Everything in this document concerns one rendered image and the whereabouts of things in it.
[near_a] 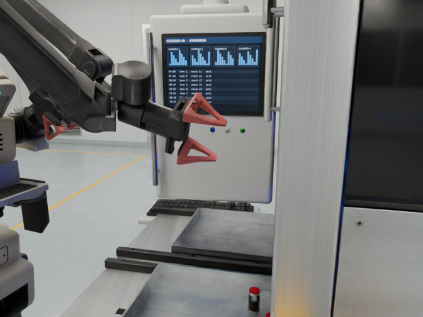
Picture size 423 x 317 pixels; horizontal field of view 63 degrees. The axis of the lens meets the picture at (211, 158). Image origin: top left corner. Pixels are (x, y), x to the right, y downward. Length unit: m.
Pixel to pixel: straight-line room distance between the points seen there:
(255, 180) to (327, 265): 1.07
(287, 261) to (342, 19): 0.24
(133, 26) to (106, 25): 0.52
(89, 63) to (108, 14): 5.84
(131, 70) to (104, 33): 6.16
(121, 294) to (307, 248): 0.51
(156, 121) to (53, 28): 0.45
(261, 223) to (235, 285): 0.34
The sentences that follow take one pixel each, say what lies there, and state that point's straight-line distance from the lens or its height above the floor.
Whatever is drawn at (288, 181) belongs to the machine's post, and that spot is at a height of 1.22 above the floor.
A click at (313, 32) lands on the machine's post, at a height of 1.36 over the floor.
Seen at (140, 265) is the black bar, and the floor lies 0.90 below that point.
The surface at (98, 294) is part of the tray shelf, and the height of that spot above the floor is 0.88.
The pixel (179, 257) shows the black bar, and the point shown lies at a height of 0.90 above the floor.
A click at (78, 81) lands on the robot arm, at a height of 1.32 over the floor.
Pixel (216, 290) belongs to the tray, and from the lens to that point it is 0.79.
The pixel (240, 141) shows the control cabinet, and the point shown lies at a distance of 1.40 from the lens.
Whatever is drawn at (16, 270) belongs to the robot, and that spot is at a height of 0.80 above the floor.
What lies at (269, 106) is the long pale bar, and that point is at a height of 1.23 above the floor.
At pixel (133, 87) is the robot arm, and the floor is 1.30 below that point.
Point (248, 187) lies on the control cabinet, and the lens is 1.44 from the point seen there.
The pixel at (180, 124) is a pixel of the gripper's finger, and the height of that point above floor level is 1.24.
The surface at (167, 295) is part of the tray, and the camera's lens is 0.78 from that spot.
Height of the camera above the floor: 1.33
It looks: 14 degrees down
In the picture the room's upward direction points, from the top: straight up
